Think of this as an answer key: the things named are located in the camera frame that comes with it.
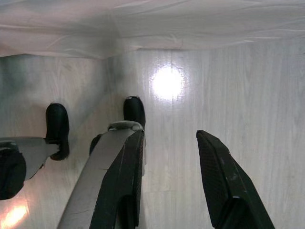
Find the cream sheeted bed mattress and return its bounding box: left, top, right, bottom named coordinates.
left=0, top=0, right=305, bottom=59

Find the robot silver left leg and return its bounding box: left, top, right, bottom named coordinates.
left=0, top=136, right=60, bottom=201

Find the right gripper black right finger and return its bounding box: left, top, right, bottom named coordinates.
left=195, top=130, right=276, bottom=229

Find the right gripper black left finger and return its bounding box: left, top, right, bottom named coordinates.
left=90, top=130, right=146, bottom=229

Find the robot black foot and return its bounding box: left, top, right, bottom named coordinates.
left=45, top=103, right=70, bottom=161
left=89, top=96, right=146, bottom=155

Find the robot black left foot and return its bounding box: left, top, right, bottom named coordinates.
left=45, top=103, right=70, bottom=161

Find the robot black right foot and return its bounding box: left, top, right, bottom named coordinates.
left=89, top=96, right=146, bottom=155

